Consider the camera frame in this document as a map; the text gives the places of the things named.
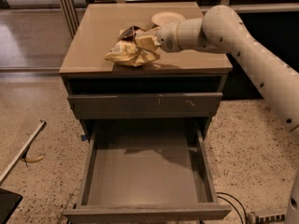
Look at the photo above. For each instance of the white paper bowl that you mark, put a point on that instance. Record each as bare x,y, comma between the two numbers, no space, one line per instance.
162,18

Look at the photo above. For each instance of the grey metal bar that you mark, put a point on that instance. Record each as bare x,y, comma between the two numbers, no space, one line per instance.
22,154

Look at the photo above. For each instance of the white power strip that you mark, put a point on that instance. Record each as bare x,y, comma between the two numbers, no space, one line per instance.
265,217

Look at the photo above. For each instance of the blue tape piece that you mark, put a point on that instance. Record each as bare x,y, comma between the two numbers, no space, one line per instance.
83,138

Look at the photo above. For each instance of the open grey middle drawer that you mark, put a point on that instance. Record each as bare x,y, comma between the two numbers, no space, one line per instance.
146,171

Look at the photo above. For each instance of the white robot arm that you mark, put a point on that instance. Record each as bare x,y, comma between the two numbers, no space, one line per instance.
221,30

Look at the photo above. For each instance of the brown chip bag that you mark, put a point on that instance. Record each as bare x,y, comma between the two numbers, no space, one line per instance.
127,53

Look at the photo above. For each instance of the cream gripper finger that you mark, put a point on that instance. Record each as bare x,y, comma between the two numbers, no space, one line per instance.
152,31
148,42

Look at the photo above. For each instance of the grey drawer cabinet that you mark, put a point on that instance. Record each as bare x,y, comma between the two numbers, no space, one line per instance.
86,71

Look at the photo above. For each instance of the closed grey top drawer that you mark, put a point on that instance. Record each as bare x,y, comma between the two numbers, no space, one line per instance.
145,105

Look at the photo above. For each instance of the black panel at corner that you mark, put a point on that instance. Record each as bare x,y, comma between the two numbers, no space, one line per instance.
9,201

